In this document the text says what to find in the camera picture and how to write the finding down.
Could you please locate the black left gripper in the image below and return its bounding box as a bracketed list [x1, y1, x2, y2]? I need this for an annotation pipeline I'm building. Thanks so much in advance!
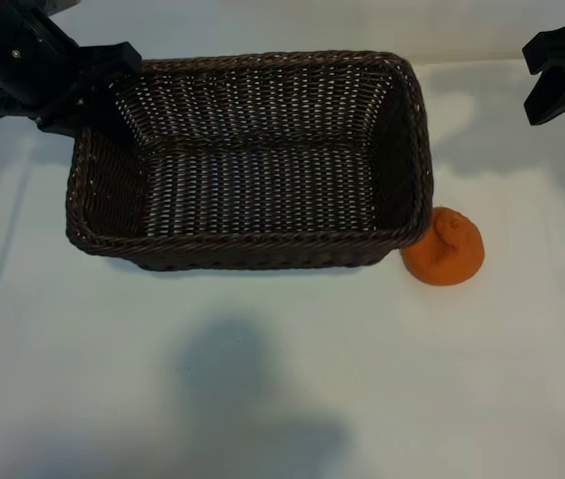
[0, 0, 143, 149]

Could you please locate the dark brown wicker basket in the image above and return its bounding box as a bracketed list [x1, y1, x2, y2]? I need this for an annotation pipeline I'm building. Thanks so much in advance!
[65, 48, 436, 273]

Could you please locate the orange fruit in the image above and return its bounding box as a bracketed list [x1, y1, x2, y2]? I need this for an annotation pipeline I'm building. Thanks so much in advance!
[400, 206, 486, 287]

